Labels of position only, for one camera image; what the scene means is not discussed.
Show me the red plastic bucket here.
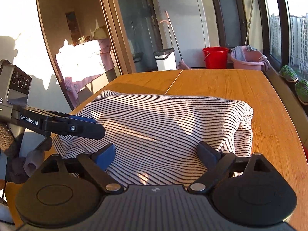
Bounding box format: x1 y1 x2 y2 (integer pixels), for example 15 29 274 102
202 46 229 69

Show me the white trash bin black lid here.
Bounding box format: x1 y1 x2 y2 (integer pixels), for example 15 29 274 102
154 48 177 71

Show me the green plant pot near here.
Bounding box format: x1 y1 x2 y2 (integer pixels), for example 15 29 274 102
295 79 308 105

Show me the dark framed door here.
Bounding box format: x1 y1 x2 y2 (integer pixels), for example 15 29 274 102
212 0 247 49

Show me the pink plastic basin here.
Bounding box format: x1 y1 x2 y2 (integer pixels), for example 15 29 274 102
230 50 270 71

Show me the pink broom and dustpan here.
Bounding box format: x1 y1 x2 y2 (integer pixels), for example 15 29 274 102
160 10 191 70

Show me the gloved left hand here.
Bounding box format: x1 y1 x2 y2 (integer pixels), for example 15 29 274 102
1 123 52 184

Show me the grey cloth on basin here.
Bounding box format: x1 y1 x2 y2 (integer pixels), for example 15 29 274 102
230 45 257 61

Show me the pink covered indoor table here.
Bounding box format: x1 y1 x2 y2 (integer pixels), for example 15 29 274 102
55 38 115 107

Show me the striped beige knit garment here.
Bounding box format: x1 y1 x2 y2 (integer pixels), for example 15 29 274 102
53 90 254 186

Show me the metal pole leaning on wall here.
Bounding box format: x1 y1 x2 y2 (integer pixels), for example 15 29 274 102
244 0 254 45

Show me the green plant pot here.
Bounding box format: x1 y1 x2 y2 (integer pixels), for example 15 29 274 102
279 65 298 82
295 79 308 105

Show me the green plant pot far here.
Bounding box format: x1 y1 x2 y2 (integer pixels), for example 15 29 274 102
279 65 298 82

